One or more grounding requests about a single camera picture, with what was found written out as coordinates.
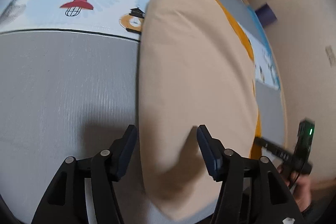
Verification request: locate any beige and yellow hooded jacket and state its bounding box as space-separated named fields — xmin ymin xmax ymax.
xmin=137 ymin=0 xmax=263 ymax=221

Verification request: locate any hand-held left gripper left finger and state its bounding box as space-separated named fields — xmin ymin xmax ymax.
xmin=31 ymin=125 xmax=138 ymax=224

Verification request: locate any person's right forearm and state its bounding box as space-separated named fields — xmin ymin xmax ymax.
xmin=301 ymin=200 xmax=317 ymax=220

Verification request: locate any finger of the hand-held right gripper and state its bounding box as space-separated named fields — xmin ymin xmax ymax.
xmin=254 ymin=136 xmax=294 ymax=161

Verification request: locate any person's right hand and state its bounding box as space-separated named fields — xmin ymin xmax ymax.
xmin=278 ymin=164 xmax=313 ymax=212

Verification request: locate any printed grey bed sheet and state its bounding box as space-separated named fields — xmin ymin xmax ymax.
xmin=0 ymin=0 xmax=289 ymax=224

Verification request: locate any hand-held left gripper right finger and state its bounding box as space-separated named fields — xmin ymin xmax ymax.
xmin=197 ymin=124 xmax=305 ymax=224

